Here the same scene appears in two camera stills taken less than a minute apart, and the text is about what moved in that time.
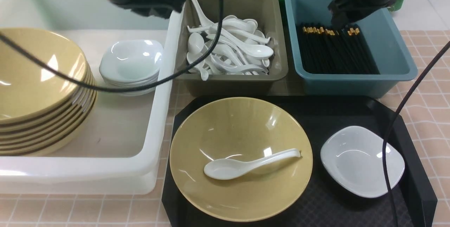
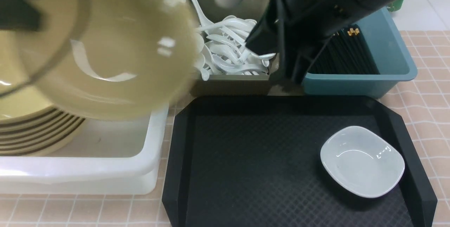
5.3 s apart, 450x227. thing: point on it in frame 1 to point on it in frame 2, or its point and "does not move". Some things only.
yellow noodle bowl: x=240 y=127 to x=109 y=46
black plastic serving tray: x=321 y=205 does not move
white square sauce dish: x=354 y=156 does not move
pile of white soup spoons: x=241 y=49 does not move
